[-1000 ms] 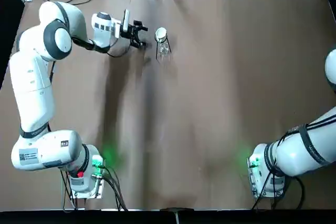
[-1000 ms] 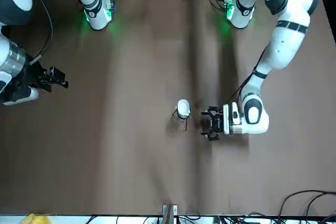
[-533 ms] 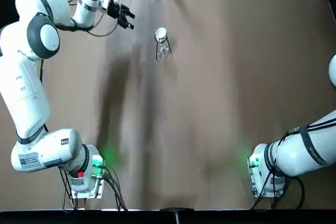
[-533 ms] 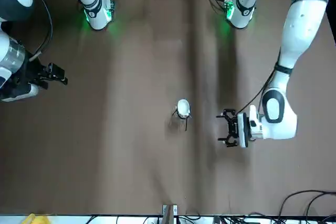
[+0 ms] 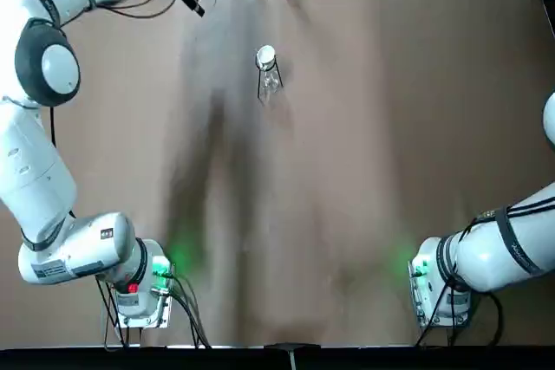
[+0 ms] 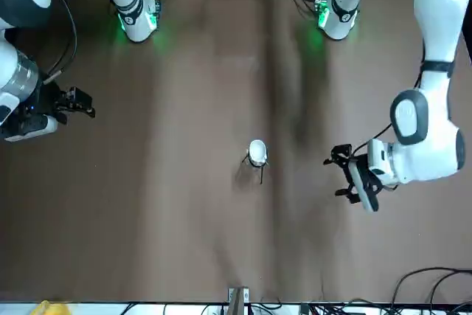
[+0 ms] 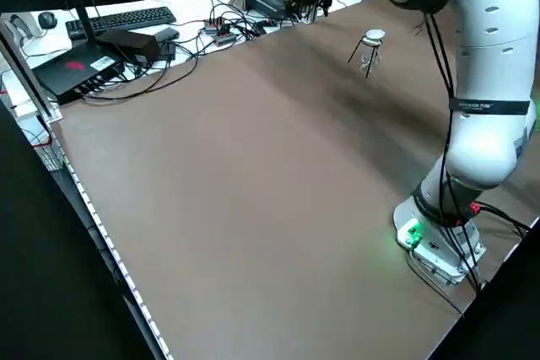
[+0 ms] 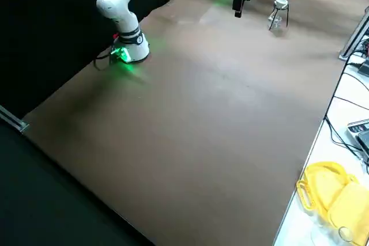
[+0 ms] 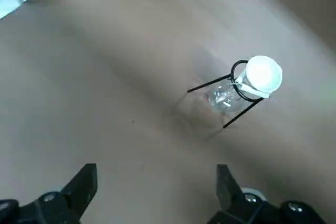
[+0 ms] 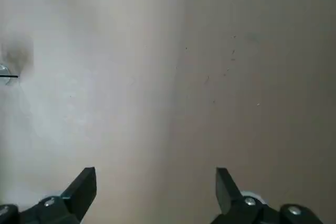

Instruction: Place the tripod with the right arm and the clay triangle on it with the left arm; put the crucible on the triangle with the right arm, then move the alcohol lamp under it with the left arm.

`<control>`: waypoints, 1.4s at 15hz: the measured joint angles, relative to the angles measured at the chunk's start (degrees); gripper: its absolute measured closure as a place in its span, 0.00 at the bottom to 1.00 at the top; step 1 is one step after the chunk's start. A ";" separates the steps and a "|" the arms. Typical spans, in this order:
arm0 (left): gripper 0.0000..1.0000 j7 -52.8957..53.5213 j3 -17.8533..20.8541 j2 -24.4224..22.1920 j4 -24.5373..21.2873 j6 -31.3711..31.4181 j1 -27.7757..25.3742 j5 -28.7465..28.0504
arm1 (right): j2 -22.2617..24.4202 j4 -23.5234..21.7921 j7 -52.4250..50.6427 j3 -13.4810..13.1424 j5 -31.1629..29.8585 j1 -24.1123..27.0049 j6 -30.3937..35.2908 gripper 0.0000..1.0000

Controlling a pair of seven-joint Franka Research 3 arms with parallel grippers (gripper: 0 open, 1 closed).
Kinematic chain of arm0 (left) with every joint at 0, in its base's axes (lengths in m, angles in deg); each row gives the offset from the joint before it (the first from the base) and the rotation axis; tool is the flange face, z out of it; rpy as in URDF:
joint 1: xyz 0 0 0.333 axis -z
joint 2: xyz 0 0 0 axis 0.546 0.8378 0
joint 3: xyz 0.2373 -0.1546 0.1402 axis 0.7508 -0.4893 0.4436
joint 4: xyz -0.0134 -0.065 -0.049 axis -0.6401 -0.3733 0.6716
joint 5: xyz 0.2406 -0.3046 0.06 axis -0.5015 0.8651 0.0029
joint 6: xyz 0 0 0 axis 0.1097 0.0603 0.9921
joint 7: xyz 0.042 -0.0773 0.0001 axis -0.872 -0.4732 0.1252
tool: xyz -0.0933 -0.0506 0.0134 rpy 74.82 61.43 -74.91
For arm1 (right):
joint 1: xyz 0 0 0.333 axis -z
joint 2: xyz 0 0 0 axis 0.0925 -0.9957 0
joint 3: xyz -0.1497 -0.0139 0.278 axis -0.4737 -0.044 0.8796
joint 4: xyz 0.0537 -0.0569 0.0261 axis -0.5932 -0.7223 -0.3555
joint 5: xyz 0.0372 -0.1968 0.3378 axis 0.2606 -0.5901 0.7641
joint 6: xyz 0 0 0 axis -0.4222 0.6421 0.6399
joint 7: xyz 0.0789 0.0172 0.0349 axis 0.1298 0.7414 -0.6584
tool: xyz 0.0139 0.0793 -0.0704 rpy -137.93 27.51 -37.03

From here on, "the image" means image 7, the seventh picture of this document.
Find black wire tripod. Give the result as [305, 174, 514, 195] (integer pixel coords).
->
[348, 30, 386, 79]

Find clear glass alcohol lamp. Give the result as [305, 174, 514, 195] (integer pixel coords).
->
[358, 50, 381, 73]

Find black ribbed power supply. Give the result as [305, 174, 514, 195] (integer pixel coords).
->
[243, 0, 292, 19]

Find grey usb hub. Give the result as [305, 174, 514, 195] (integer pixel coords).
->
[204, 18, 237, 47]

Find black power brick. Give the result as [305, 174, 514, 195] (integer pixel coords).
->
[97, 30, 160, 64]

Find black keyboard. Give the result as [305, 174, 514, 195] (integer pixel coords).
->
[65, 6, 177, 40]

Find black box with red logo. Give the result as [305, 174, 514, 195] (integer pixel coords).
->
[31, 41, 127, 106]

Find white table edge strip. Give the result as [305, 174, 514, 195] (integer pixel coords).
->
[45, 117, 175, 360]

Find black table cable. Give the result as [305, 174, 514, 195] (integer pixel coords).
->
[84, 50, 200, 102]

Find aluminium frame rail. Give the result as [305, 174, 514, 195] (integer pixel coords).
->
[0, 18, 63, 123]

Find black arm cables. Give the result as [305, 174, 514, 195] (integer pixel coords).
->
[415, 9, 531, 296]

